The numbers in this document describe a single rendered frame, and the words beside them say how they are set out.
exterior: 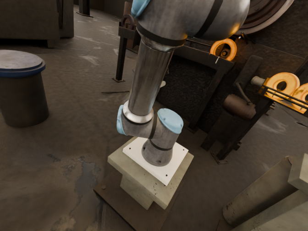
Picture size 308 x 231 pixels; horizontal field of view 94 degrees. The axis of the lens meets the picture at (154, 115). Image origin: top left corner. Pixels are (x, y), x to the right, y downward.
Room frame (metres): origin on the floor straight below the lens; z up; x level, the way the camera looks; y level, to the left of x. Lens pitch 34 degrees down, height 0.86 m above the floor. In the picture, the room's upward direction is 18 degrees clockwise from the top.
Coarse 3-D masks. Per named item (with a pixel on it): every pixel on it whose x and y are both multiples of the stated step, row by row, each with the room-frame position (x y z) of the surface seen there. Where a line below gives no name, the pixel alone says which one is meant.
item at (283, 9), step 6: (288, 0) 1.16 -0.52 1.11; (282, 6) 1.17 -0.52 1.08; (288, 6) 1.15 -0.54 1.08; (276, 12) 1.17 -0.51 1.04; (282, 12) 1.16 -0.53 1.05; (270, 18) 1.18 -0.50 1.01; (276, 18) 1.16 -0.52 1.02; (264, 24) 1.18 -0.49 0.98; (240, 30) 1.24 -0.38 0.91; (246, 30) 1.22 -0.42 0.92; (252, 30) 1.20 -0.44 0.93; (258, 30) 1.19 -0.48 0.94
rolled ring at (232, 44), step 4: (224, 40) 1.29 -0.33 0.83; (228, 40) 1.27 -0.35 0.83; (232, 40) 1.28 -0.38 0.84; (216, 44) 1.30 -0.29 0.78; (232, 44) 1.26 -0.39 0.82; (212, 48) 1.31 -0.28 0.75; (232, 48) 1.25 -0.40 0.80; (212, 52) 1.31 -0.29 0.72; (232, 52) 1.24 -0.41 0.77; (228, 56) 1.25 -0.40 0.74; (232, 56) 1.24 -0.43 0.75
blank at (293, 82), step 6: (282, 72) 0.96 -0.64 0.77; (270, 78) 0.99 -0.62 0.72; (276, 78) 0.96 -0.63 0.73; (282, 78) 0.94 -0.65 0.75; (288, 78) 0.91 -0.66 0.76; (294, 78) 0.89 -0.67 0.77; (270, 84) 0.97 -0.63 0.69; (276, 84) 0.96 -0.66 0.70; (288, 84) 0.89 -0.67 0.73; (294, 84) 0.87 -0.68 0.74; (270, 90) 0.95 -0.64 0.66; (288, 90) 0.88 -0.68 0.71; (294, 90) 0.86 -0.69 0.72; (270, 96) 0.93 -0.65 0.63; (276, 96) 0.90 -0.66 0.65
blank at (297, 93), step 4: (304, 84) 0.84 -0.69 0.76; (300, 88) 0.84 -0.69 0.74; (304, 88) 0.83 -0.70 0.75; (296, 92) 0.84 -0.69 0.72; (300, 92) 0.83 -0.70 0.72; (304, 92) 0.82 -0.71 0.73; (296, 96) 0.83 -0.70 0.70; (300, 96) 0.82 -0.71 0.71; (304, 96) 0.82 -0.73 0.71; (292, 100) 0.83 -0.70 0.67; (296, 100) 0.82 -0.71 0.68; (304, 100) 0.81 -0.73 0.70; (292, 104) 0.82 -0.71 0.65; (304, 104) 0.78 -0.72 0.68; (296, 108) 0.79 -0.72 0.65; (300, 108) 0.78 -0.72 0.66
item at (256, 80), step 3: (255, 78) 1.06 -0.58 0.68; (258, 78) 1.05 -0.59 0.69; (261, 78) 1.04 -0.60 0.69; (252, 81) 1.06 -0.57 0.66; (255, 81) 1.05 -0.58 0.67; (258, 81) 1.03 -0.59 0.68; (261, 81) 1.02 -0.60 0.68; (255, 84) 1.04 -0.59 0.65; (258, 84) 1.02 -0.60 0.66; (261, 84) 1.00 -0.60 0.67
